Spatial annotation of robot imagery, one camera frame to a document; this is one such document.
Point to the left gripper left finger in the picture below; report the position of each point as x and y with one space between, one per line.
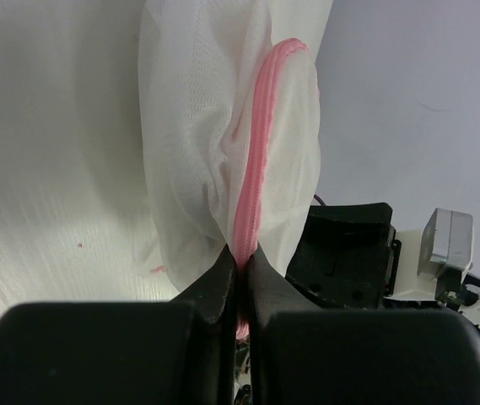
176 352

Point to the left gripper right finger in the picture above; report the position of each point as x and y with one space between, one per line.
303 354

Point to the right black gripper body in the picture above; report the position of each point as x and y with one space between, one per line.
346 257

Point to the pink-zip white laundry bag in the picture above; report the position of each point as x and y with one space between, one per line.
230 115

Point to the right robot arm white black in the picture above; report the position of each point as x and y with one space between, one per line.
411 290

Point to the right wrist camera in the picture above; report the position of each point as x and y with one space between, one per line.
446 244

